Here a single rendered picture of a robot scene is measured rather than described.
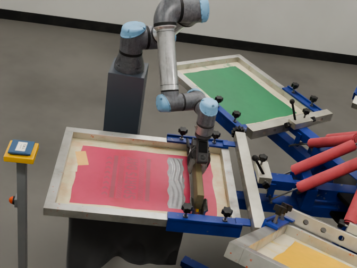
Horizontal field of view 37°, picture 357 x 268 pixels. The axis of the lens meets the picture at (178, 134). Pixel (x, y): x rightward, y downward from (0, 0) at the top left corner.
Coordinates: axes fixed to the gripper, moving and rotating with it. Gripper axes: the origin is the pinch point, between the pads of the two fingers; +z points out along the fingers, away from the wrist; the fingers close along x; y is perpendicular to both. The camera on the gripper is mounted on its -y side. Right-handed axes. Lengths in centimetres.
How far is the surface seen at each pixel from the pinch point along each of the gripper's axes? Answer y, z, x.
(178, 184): -2.3, 5.3, 7.1
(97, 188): -10.1, 6.0, 41.7
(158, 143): 25.4, 3.6, 16.6
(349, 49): 380, 84, -213
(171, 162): 13.7, 5.5, 9.7
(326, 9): 380, 41, -172
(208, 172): 9.5, 5.9, -7.4
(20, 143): 14, 4, 79
